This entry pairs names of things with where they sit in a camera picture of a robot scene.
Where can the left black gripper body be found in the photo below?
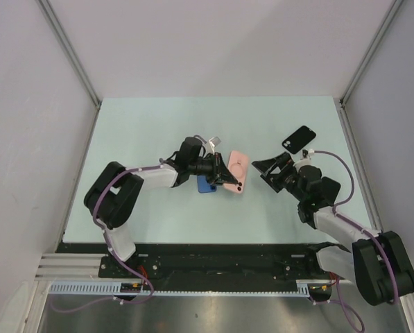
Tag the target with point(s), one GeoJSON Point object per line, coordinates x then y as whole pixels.
{"type": "Point", "coordinates": [207, 167]}

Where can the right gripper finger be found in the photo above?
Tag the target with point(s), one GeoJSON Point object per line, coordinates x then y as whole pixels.
{"type": "Point", "coordinates": [266, 167]}
{"type": "Point", "coordinates": [274, 180]}

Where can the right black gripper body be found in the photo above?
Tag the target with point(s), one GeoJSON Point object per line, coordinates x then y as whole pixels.
{"type": "Point", "coordinates": [290, 174]}

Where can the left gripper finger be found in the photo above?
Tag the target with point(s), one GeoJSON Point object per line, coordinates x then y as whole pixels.
{"type": "Point", "coordinates": [226, 178]}
{"type": "Point", "coordinates": [220, 169]}

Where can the blue phone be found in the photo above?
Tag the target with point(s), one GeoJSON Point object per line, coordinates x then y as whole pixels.
{"type": "Point", "coordinates": [204, 187]}

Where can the black phone case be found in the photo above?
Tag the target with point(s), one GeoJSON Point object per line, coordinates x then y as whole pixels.
{"type": "Point", "coordinates": [295, 142]}

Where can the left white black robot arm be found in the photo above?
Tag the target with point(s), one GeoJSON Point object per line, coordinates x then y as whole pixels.
{"type": "Point", "coordinates": [112, 197]}

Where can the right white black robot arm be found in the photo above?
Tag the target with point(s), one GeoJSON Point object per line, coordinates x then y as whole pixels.
{"type": "Point", "coordinates": [375, 261]}

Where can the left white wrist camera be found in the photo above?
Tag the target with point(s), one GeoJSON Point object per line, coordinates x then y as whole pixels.
{"type": "Point", "coordinates": [212, 144]}

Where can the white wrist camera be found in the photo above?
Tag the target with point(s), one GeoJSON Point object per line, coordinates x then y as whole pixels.
{"type": "Point", "coordinates": [305, 159]}
{"type": "Point", "coordinates": [212, 144]}

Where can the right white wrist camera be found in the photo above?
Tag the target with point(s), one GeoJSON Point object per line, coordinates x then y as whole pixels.
{"type": "Point", "coordinates": [305, 159]}

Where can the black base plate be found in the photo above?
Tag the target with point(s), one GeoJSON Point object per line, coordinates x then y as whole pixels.
{"type": "Point", "coordinates": [300, 250]}

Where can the right aluminium frame post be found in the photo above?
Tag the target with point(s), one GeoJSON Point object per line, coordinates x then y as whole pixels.
{"type": "Point", "coordinates": [371, 50]}

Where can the aluminium frame post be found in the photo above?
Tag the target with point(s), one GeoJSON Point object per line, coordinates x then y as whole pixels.
{"type": "Point", "coordinates": [68, 49]}
{"type": "Point", "coordinates": [371, 50]}

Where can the left aluminium frame post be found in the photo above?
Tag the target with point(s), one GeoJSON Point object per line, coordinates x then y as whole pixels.
{"type": "Point", "coordinates": [68, 49]}

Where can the aluminium front rail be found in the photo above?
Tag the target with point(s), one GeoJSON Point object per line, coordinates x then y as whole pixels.
{"type": "Point", "coordinates": [68, 267]}

